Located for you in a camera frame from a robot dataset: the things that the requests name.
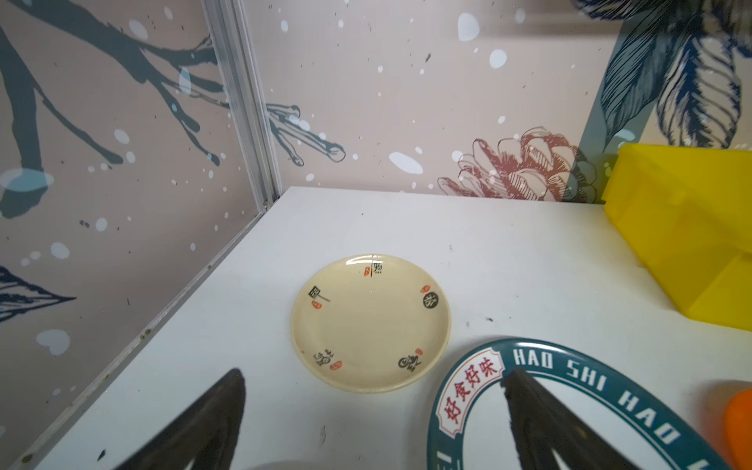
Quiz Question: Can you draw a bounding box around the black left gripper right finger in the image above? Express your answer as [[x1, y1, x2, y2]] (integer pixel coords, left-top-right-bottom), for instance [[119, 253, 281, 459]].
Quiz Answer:
[[501, 369, 636, 469]]

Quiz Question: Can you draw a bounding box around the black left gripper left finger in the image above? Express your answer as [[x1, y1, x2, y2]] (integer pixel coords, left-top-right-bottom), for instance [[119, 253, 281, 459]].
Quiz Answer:
[[119, 368, 246, 469]]

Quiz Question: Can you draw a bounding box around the yellow plastic bin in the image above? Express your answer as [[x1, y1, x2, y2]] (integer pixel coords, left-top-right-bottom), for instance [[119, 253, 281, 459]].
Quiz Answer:
[[602, 144, 751, 330]]

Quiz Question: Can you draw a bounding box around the teal rim Hao Shi plate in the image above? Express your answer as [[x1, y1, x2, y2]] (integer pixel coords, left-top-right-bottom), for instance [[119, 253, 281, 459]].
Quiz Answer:
[[426, 338, 728, 469]]

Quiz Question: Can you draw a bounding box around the cream plate with characters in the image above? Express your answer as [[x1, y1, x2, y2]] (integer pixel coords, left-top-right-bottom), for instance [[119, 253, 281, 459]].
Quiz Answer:
[[291, 255, 452, 394]]

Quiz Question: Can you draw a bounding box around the orange plate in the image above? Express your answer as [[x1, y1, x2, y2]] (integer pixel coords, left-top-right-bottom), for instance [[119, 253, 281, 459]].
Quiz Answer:
[[724, 389, 752, 470]]

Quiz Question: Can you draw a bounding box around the aluminium frame post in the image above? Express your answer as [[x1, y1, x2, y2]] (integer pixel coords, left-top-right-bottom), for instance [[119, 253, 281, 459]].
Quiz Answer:
[[203, 0, 280, 213]]

